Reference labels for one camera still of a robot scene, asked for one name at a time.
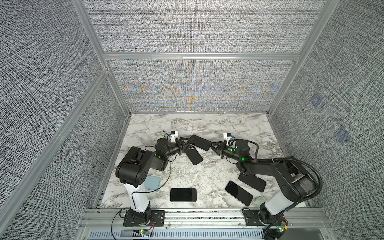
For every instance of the aluminium frame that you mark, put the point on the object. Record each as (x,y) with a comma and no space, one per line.
(84,81)

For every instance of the aluminium front rail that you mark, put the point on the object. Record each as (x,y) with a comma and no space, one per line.
(206,224)

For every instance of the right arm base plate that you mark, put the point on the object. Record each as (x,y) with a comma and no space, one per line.
(252,216)

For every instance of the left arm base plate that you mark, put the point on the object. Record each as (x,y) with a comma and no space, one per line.
(155,218)

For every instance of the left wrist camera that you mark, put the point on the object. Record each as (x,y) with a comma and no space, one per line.
(173,136)

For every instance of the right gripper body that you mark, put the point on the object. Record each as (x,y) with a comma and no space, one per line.
(229,152)

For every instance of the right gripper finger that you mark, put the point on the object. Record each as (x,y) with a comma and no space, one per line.
(218,151)
(216,144)

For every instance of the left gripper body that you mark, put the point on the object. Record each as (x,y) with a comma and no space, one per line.
(172,150)

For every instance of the light blue phone case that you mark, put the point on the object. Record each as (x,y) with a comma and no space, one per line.
(152,183)

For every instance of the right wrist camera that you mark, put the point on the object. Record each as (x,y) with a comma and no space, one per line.
(229,139)

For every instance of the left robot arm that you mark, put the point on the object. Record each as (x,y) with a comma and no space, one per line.
(133,170)

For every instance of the black smartphone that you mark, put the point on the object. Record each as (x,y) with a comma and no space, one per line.
(239,193)
(200,142)
(183,195)

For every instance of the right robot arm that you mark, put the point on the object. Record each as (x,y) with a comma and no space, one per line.
(297,180)

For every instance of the black phone case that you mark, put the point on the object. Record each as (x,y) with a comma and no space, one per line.
(193,155)
(253,181)

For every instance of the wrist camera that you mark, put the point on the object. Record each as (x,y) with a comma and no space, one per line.
(229,139)
(173,136)

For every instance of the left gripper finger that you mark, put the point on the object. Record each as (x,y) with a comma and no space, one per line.
(186,149)
(185,140)

